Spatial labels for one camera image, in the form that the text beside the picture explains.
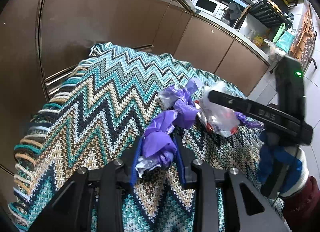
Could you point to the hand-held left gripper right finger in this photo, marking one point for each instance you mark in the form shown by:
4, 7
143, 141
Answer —
182, 172

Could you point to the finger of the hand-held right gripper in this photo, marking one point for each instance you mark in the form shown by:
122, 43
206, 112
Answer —
230, 102

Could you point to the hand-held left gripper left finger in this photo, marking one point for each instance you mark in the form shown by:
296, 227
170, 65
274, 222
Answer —
134, 172

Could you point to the clear wrapper with red print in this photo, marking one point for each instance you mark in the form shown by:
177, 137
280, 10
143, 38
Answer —
220, 119

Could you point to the large purple wrapper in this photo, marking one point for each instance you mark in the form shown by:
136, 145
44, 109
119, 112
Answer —
157, 144

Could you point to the person's right forearm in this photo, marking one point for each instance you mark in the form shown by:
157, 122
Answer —
305, 199

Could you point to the person's right hand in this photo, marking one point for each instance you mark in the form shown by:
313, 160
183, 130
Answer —
293, 169

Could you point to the small purple wrapper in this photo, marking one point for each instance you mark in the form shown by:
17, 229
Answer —
247, 122

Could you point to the twisted purple wrapper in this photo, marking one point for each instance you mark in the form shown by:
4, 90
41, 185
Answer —
185, 109

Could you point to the white plastic bag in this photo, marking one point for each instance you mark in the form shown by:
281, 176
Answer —
273, 51

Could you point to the green plastic bag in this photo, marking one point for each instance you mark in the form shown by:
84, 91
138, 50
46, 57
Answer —
285, 41

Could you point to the yellow bottle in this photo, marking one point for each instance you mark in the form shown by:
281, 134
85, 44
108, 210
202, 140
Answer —
258, 40

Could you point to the zigzag knitted blanket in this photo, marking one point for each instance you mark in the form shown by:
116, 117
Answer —
100, 112

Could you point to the wooden cutting board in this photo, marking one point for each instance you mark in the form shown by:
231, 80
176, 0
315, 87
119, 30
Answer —
242, 17

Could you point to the black dish rack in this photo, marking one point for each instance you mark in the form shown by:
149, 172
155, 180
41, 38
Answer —
270, 9

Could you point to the dark grey cloth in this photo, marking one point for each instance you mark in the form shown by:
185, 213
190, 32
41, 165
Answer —
233, 11

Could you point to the white microwave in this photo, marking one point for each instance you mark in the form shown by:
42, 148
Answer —
206, 4

